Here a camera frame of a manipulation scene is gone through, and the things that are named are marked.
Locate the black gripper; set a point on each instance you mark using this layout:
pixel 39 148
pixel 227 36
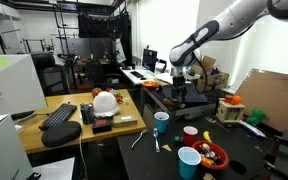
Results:
pixel 179 84

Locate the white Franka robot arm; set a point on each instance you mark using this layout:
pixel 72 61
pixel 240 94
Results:
pixel 230 20

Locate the pink doll head toy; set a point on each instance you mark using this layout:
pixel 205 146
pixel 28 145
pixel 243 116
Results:
pixel 205 147

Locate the orange toy in bowl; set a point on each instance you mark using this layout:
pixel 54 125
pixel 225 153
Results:
pixel 207 161

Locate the red plastic bowl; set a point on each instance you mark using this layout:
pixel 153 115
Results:
pixel 222 163

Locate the yellow brown brush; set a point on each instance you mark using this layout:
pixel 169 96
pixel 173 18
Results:
pixel 175 104

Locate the white papers pile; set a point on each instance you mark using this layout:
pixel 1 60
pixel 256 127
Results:
pixel 165 77

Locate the orange plate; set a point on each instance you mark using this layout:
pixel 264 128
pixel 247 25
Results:
pixel 149 84

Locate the teal plastic cup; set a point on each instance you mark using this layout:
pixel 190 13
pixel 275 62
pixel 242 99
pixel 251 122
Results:
pixel 161 125

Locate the printed cardboard box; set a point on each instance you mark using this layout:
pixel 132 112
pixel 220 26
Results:
pixel 217 81

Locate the red plastic cup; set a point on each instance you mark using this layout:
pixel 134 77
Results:
pixel 189 137

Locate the open cardboard box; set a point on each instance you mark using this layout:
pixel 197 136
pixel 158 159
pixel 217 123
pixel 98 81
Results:
pixel 210 62

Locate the white desk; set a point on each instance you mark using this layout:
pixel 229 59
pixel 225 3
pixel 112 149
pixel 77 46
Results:
pixel 135 78

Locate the small black keyboard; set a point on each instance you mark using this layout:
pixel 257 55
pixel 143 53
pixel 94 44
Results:
pixel 137 74

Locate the black computer monitor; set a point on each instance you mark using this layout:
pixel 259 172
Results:
pixel 149 59

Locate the silver spoon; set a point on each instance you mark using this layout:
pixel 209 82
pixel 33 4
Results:
pixel 156 140

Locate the yellow toy banana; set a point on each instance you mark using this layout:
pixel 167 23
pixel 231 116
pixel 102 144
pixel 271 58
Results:
pixel 207 136

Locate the red toy block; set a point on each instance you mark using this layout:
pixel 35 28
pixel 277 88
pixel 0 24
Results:
pixel 228 98

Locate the tan triangular wood piece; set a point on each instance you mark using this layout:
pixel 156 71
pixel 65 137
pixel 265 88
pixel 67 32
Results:
pixel 166 147

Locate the wooden shape sorter box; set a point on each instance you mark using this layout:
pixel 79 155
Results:
pixel 230 113

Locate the silver fork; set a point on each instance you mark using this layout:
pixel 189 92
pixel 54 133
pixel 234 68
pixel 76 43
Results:
pixel 138 138

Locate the small colourful desk toys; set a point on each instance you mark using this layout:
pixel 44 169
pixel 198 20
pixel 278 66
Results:
pixel 120 97

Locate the small brown cardboard box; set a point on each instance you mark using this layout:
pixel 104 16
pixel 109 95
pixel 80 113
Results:
pixel 124 121

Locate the large light blue cup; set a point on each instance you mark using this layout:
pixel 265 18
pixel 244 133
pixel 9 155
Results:
pixel 188 166

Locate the white dome helmet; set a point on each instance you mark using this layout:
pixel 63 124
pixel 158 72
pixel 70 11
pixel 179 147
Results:
pixel 105 104

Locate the green plush toy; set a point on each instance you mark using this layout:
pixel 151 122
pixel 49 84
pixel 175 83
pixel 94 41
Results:
pixel 256 116

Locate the white and blue tube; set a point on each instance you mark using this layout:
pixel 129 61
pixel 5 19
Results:
pixel 252 129

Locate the black box with red label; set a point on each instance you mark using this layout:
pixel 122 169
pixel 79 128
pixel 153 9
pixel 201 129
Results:
pixel 101 126

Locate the dark office chair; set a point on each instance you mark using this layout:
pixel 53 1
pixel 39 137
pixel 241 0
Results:
pixel 99 73

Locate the black can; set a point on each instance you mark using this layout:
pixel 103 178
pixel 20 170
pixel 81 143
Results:
pixel 87 114

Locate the large brown cardboard board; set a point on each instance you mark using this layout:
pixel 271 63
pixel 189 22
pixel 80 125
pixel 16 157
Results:
pixel 277 96

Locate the wooden desk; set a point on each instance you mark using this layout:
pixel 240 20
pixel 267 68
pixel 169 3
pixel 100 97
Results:
pixel 84 131

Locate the black hanging curtain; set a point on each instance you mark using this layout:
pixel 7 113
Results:
pixel 97 25

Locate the black keyboard with orange edge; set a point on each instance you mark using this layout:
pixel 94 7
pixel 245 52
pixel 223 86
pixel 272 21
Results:
pixel 58 116

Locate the black cushion pad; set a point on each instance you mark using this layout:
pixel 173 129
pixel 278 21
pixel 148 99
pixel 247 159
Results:
pixel 61 134

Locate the black machine with orange part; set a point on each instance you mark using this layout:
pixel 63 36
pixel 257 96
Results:
pixel 287 156

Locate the black mesh office chair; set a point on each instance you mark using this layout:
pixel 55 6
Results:
pixel 52 78

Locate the white paper sheet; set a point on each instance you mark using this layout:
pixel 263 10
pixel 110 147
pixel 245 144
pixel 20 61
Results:
pixel 57 170

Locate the white monitor back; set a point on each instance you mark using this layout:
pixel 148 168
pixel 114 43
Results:
pixel 17 86

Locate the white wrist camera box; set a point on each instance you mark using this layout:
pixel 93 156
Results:
pixel 192 76

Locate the black tripod camera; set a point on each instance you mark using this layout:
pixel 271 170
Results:
pixel 69 60

